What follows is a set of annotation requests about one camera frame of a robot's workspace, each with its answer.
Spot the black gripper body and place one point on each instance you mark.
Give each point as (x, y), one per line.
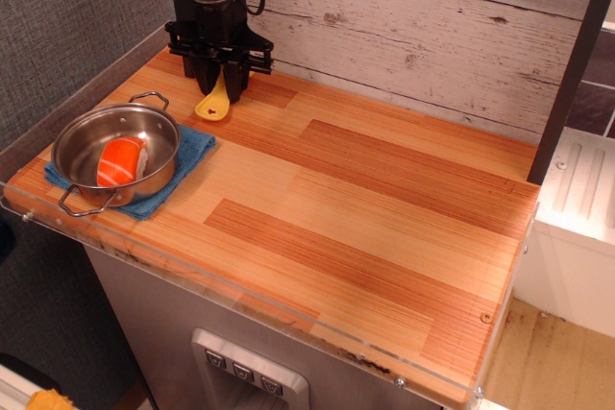
(214, 30)

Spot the silver dispenser panel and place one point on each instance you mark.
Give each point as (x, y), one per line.
(236, 378)

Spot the blue folded cloth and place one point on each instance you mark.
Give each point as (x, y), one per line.
(193, 149)

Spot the dark grey right post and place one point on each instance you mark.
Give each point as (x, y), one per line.
(587, 37)

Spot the silver pot with handles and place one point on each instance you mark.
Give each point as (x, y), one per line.
(77, 149)

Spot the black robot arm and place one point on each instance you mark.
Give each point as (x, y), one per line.
(214, 39)

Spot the yellow brush white bristles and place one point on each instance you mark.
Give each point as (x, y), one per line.
(216, 105)

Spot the yellow object bottom left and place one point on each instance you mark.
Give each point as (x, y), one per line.
(49, 400)

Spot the clear acrylic edge guard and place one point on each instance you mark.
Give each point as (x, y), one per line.
(410, 287)

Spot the orange salmon sushi toy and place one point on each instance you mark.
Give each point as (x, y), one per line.
(122, 161)

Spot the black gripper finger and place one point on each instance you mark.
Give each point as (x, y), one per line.
(205, 70)
(236, 75)

